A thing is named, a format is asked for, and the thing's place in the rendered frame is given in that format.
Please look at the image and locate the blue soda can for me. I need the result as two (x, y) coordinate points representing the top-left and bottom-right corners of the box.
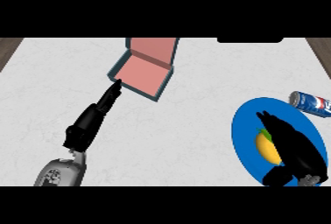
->
(287, 90), (331, 119)

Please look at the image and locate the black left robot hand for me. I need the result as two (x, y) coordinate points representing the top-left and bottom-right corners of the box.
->
(62, 78), (124, 153)

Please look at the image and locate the yellow lemon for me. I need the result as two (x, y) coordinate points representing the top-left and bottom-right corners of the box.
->
(254, 127), (285, 166)

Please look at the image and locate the blue round plate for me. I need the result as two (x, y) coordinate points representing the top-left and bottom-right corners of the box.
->
(231, 96), (330, 187)

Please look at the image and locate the pink cardboard box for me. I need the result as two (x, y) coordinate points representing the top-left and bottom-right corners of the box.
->
(106, 38), (182, 102)

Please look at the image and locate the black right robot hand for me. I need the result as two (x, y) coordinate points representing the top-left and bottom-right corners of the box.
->
(254, 110), (330, 187)

